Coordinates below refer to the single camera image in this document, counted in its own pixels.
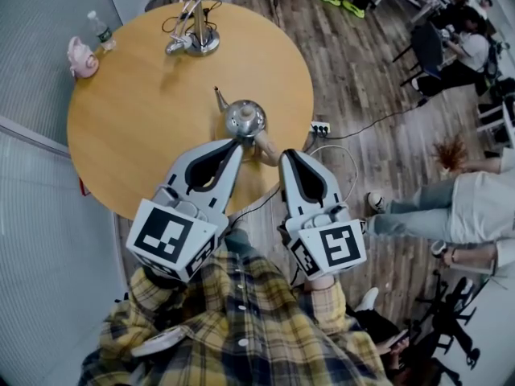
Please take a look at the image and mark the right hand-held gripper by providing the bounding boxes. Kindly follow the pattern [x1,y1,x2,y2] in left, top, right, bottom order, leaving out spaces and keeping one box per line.
[278,149,369,281]

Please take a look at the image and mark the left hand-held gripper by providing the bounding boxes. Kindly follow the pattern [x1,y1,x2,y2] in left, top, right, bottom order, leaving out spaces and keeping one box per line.
[125,138,245,285]

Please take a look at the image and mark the silver electric kettle beige handle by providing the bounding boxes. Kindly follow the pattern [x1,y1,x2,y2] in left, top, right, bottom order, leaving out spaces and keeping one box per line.
[212,85,283,169]

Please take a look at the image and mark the person's left forearm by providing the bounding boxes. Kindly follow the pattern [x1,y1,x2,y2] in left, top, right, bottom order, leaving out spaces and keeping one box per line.
[128,265,194,329]

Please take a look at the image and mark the person's right forearm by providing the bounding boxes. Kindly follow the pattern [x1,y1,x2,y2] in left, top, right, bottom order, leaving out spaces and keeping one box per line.
[301,274,349,333]

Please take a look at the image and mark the person's blue jeans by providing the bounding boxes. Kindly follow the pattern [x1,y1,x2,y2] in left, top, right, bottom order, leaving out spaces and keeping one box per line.
[222,227,267,265]

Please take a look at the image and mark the silver desk lamp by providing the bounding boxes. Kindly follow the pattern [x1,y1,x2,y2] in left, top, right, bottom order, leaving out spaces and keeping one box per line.
[164,0,222,58]

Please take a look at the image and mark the yellow plaid shirt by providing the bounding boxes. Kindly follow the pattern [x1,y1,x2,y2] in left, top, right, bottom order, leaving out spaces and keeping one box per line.
[78,247,393,386]

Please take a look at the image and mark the pink cup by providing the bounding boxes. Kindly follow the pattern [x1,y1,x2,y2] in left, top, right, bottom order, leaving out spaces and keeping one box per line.
[67,35,100,80]

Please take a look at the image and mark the white chest device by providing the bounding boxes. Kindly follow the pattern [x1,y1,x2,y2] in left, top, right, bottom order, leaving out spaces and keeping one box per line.
[130,326,188,358]

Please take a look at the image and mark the clear bottle green label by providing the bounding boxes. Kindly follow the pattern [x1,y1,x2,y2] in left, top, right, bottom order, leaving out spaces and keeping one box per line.
[86,10,117,54]

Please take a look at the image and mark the phone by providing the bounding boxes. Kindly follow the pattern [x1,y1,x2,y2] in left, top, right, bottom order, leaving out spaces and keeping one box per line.
[387,329,410,347]

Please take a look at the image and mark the dark chair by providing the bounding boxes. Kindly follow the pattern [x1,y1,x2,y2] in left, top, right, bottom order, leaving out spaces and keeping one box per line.
[391,21,447,88]

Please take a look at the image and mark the white shelf unit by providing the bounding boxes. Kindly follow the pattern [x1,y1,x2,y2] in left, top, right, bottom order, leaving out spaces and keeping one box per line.
[476,101,515,149]

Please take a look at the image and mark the white cable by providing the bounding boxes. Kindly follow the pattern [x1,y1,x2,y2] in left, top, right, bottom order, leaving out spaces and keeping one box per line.
[308,144,360,213]

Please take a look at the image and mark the long black cable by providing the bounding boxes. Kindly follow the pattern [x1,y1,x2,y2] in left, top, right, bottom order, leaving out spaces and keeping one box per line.
[228,133,323,232]

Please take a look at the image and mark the black floor cable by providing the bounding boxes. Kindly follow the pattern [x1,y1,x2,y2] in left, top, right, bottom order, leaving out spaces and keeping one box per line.
[328,105,428,141]

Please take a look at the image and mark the black lamp cable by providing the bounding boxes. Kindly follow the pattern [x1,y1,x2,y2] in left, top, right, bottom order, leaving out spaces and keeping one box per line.
[162,1,223,36]

